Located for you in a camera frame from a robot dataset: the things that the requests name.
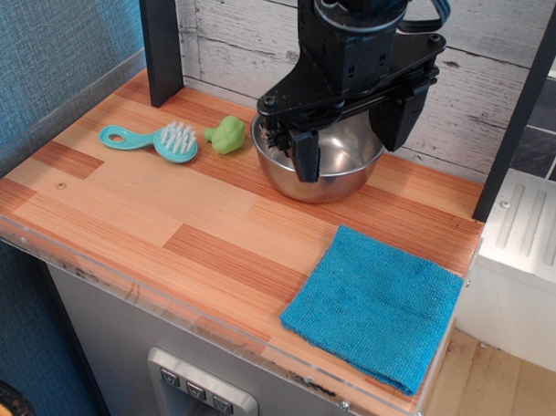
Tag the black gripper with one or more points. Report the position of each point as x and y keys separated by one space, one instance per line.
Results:
x=355 y=56

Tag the stainless steel bowl pan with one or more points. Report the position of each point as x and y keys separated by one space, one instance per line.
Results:
x=349 y=150

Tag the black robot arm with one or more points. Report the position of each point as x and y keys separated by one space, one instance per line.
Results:
x=355 y=56

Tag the blue folded cloth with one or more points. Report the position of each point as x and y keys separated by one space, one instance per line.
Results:
x=380 y=309

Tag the green toy broccoli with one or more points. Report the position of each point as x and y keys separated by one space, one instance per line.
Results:
x=228 y=136

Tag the teal scrub brush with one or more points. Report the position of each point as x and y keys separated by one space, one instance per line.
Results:
x=175 y=142

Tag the white toy sink drainboard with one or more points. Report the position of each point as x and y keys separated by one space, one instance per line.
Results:
x=510 y=298

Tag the clear acrylic edge guard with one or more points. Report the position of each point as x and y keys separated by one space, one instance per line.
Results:
x=118 y=319

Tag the silver dispenser button panel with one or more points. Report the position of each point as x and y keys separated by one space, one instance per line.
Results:
x=182 y=389

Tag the grey toy fridge cabinet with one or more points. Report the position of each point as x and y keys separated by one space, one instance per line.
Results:
x=256 y=313

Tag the dark left shelf post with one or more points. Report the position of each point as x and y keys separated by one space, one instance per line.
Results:
x=162 y=49

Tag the dark shelf post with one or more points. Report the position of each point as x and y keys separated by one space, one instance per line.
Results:
x=162 y=49
x=528 y=97

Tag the dark right shelf post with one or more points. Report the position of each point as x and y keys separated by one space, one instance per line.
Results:
x=528 y=97

